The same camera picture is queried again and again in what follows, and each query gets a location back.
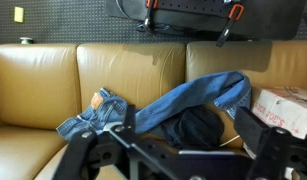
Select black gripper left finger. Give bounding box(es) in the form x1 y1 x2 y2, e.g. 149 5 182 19
52 104 181 180

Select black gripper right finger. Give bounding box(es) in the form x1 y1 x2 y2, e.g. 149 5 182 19
233 106 307 180

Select blue denim jeans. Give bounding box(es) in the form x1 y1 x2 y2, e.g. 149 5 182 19
56 69 252 143

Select black folded cloth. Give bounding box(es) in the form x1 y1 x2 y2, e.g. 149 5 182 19
161 105 226 150

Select tan leather couch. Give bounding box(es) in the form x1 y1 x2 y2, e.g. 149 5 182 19
0 40 307 180

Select brown paper grocery bag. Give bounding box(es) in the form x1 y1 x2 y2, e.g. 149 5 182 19
242 85 307 180

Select black robot table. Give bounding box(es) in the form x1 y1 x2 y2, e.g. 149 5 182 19
105 0 307 42

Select black perforated mounting board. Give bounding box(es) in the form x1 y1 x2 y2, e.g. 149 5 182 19
156 0 251 18

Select yellow rectangular tag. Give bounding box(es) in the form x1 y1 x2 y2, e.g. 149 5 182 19
14 6 25 24

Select white cable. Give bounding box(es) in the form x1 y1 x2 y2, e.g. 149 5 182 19
218 134 241 148

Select black clamp with orange handle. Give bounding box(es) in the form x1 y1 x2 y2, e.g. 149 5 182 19
136 0 171 34
215 3 246 48

